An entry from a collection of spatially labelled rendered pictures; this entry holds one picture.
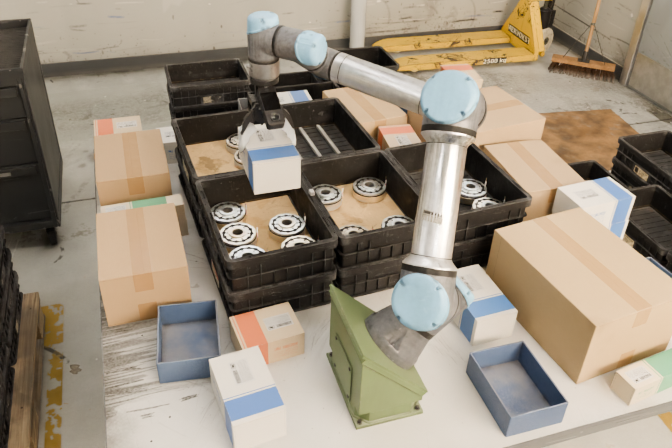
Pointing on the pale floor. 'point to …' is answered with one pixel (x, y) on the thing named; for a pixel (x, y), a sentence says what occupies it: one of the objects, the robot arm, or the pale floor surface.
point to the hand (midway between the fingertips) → (268, 150)
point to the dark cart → (27, 137)
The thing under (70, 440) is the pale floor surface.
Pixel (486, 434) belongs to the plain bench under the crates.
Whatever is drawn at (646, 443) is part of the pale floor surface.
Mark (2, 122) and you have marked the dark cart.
